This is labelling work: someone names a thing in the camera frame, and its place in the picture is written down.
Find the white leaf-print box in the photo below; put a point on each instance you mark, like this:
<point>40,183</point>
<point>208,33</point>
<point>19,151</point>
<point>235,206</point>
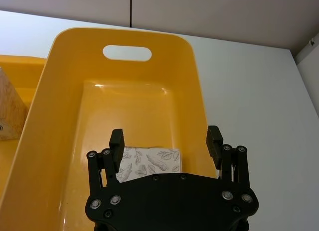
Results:
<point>152,161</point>

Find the large yellow plastic bin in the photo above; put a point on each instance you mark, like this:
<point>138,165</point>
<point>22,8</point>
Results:
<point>62,116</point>

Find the small white wall fixture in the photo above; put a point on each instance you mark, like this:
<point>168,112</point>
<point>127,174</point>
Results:
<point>311,41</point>

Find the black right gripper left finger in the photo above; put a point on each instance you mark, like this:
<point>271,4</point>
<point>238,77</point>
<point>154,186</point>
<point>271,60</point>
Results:
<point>115,151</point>

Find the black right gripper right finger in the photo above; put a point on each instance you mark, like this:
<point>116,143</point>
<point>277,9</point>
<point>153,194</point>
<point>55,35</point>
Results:
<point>216,146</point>

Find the yellow plastic tray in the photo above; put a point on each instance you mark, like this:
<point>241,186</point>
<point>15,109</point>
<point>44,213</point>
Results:
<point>26,74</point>

